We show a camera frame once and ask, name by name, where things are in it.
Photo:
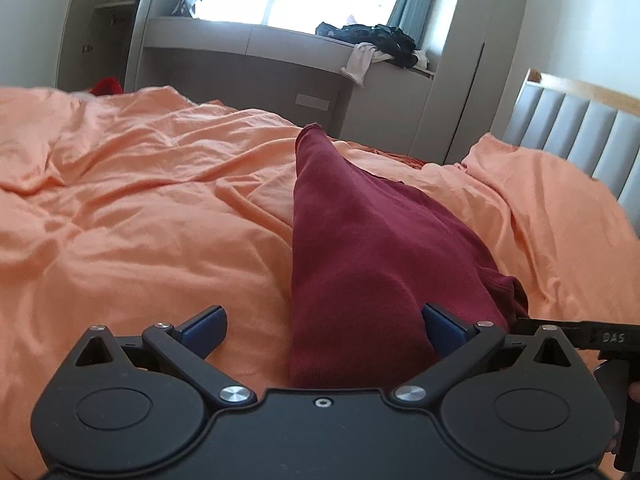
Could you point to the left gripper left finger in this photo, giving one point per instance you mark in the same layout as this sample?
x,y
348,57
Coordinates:
x,y
182,351

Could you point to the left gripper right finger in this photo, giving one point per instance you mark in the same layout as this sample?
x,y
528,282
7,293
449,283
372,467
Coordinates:
x,y
463,349

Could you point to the red item beyond bed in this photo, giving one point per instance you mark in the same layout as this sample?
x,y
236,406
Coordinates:
x,y
108,86

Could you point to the grey padded headboard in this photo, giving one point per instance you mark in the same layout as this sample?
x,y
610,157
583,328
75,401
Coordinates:
x,y
594,128

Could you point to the orange duvet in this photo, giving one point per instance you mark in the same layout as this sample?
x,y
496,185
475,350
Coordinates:
x,y
127,210

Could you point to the white cloth hanging off sill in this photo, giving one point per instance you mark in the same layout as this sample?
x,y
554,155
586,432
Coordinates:
x,y
362,57

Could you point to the dark clothes pile on sill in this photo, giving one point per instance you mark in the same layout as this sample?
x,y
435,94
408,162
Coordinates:
x,y
388,39

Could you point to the grey window seat cabinet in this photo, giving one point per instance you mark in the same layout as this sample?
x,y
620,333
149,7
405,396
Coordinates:
x,y
294,75

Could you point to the tall beige right wardrobe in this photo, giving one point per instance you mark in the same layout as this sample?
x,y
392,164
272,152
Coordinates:
x,y
472,43

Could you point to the person's right hand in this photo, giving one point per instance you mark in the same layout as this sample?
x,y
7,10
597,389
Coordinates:
x,y
634,391

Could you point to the maroon red garment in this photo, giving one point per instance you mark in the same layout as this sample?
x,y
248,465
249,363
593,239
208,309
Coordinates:
x,y
368,254

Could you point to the open beige wardrobe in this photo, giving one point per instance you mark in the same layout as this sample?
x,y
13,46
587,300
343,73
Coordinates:
x,y
96,42

